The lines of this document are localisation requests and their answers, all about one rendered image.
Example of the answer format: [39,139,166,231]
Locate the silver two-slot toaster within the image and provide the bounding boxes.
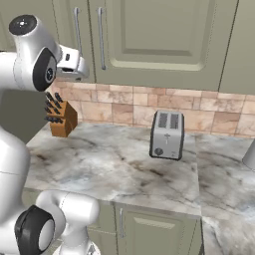
[148,110,186,162]

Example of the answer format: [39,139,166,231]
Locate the olive green base cabinet door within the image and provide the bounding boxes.
[114,202,204,255]

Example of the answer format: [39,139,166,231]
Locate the olive green base cabinet front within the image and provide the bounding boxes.
[85,199,118,255]

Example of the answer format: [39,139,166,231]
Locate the grey cone-shaped object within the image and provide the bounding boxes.
[241,138,255,172]

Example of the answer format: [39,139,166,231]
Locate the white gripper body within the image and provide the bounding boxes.
[56,55,91,83]

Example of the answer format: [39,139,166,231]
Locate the silver base cabinet handle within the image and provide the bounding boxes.
[118,207,127,240]

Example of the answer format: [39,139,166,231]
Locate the olive green narrow cabinet door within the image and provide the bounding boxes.
[52,0,98,85]

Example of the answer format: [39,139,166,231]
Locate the wooden knife block, black knives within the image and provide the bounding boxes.
[44,92,80,138]

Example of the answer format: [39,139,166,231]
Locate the olive green plain cabinet panel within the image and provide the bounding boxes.
[218,0,255,97]

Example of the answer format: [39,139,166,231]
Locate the silver wide door handle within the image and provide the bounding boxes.
[96,6,109,71]

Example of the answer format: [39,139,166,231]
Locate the olive green corner cabinet door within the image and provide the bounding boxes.
[0,0,60,53]

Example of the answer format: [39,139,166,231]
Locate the olive green wide cabinet door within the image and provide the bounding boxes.
[87,0,240,93]

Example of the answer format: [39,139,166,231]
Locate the silver narrow door handle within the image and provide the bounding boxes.
[73,6,84,58]

